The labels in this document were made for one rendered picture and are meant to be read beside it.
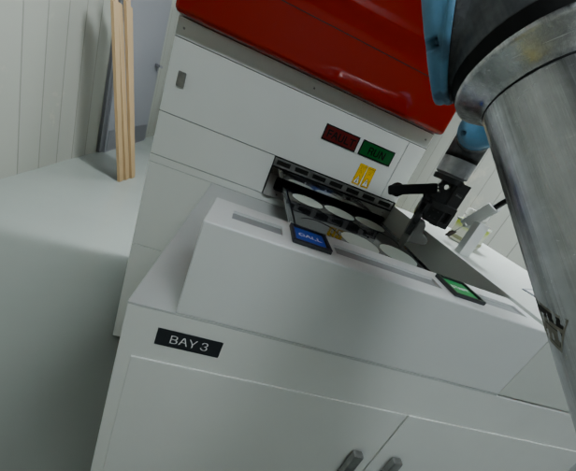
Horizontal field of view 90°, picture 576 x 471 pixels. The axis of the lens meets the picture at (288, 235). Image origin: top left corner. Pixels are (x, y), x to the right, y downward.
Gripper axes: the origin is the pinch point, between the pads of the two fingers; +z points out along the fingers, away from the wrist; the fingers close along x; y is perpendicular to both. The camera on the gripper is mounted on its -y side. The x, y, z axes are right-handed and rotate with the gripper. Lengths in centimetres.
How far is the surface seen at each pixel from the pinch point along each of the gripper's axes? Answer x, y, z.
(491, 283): -15.6, 17.8, -4.6
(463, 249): -2.7, 13.1, -6.1
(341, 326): -44.0, -3.5, 4.6
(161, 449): -53, -19, 38
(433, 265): -1.8, 9.7, 1.0
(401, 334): -39.5, 4.4, 3.1
